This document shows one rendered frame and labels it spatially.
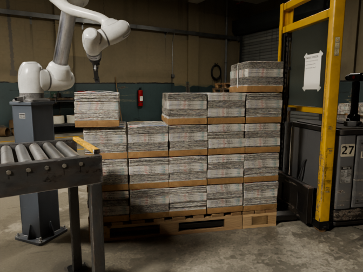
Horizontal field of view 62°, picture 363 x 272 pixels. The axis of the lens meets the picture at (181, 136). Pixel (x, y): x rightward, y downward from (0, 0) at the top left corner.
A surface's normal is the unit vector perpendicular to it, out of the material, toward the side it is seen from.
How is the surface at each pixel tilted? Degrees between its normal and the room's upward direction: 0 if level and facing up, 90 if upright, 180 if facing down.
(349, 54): 90
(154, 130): 90
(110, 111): 90
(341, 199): 90
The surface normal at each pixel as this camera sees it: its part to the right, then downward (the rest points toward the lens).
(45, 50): 0.51, 0.13
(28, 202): -0.39, 0.14
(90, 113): 0.18, 0.15
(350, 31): -0.86, 0.07
